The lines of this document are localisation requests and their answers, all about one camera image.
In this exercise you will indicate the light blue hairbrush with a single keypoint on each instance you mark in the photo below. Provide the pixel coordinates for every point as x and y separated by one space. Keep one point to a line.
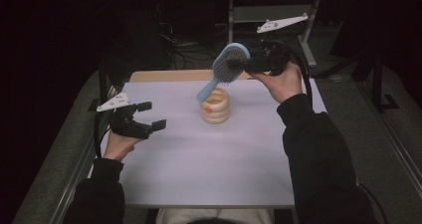
229 64

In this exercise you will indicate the cream ringed cup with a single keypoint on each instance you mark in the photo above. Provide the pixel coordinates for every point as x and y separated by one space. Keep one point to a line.
215 112

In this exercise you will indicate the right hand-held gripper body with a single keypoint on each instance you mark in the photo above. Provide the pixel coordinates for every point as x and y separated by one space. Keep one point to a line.
272 59

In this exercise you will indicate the white table mat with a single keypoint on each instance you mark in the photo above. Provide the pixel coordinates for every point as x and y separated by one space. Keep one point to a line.
205 164

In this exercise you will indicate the wooden table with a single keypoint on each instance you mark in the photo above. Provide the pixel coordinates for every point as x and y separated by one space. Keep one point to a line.
166 75

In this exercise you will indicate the black metal stand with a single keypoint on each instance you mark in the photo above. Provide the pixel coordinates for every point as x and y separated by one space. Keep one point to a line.
378 84

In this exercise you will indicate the person's left hand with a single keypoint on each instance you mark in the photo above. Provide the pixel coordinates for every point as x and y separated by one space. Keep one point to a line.
117 147

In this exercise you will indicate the person's right hand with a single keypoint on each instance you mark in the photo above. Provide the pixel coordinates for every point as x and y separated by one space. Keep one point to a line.
282 84

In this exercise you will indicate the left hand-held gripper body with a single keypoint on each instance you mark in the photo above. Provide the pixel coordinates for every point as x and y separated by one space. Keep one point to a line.
127 126

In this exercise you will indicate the white metal stand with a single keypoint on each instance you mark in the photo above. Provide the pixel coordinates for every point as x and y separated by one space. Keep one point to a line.
265 15

